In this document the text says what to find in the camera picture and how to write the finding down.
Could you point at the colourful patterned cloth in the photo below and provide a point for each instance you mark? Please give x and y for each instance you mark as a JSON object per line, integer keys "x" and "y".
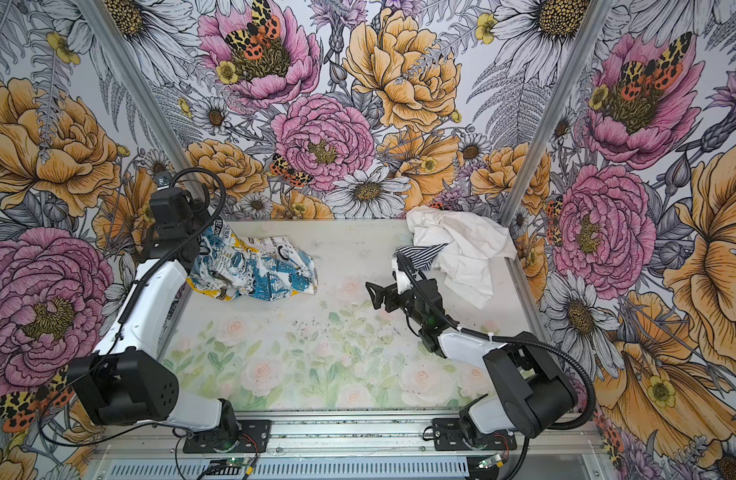
{"x": 264, "y": 268}

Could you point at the aluminium corner post left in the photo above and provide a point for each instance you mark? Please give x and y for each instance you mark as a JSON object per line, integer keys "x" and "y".
{"x": 127, "y": 68}

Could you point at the aluminium corner post right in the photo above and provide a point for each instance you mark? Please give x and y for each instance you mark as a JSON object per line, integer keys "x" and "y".
{"x": 583, "y": 48}

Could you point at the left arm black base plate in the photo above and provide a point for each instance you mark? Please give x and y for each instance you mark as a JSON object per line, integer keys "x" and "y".
{"x": 249, "y": 436}

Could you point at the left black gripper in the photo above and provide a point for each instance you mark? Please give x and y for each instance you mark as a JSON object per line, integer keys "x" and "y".
{"x": 201, "y": 207}

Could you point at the black white striped cloth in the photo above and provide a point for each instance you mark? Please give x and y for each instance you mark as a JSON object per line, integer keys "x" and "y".
{"x": 419, "y": 258}

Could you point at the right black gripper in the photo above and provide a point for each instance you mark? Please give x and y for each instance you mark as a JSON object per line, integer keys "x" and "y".
{"x": 392, "y": 294}

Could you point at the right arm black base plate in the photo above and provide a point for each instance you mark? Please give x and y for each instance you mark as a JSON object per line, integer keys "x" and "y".
{"x": 449, "y": 434}

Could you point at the aluminium front rail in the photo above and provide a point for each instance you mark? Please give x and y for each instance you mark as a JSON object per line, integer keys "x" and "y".
{"x": 368, "y": 433}

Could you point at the white slotted cable duct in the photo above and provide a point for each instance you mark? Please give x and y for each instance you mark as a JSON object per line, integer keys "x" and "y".
{"x": 445, "y": 467}

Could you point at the aluminium corner post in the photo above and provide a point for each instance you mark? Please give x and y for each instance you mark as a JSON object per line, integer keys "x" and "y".
{"x": 127, "y": 68}
{"x": 583, "y": 48}

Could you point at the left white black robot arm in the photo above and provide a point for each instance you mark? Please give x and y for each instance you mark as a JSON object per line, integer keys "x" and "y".
{"x": 122, "y": 382}

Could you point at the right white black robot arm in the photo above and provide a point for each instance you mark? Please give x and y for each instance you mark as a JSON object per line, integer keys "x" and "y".
{"x": 533, "y": 393}

